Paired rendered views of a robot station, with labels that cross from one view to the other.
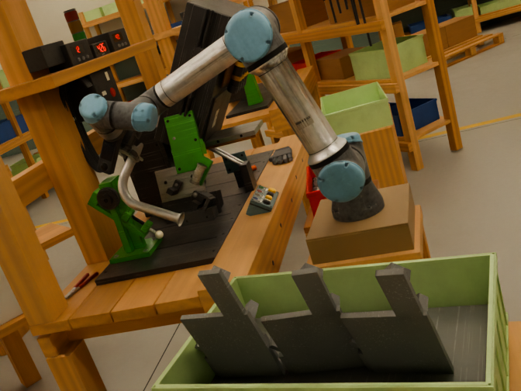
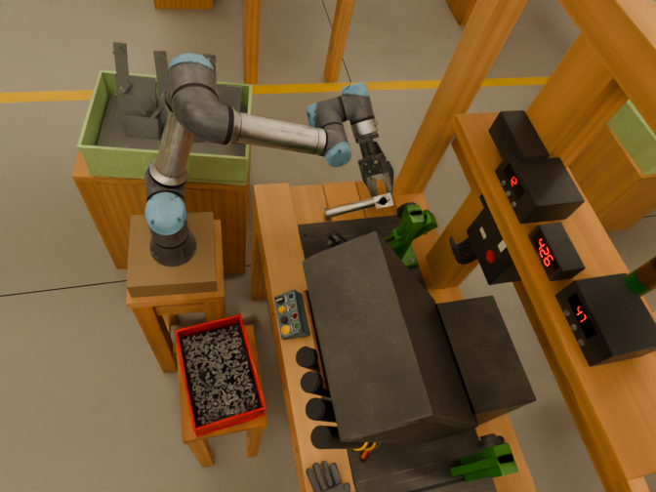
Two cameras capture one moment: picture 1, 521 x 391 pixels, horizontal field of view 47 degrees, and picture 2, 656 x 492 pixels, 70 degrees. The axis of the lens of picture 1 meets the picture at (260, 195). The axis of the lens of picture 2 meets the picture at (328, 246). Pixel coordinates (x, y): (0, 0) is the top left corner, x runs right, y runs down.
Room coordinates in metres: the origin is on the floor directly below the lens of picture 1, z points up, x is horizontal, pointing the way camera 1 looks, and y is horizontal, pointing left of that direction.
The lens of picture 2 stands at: (2.47, -0.39, 2.38)
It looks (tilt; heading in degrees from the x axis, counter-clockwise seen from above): 58 degrees down; 136
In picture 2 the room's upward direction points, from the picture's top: 17 degrees clockwise
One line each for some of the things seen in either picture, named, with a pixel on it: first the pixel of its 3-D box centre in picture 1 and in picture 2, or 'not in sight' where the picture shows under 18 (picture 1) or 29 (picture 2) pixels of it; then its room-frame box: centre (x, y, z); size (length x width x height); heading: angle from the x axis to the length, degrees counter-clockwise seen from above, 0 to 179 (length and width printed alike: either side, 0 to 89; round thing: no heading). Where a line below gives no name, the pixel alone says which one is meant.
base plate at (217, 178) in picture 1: (201, 205); (389, 357); (2.26, 0.23, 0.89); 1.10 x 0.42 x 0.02; 163
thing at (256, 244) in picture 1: (274, 205); (305, 378); (2.18, -0.04, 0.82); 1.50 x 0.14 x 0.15; 163
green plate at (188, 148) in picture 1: (188, 140); not in sight; (2.18, 0.19, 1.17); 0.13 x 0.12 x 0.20; 163
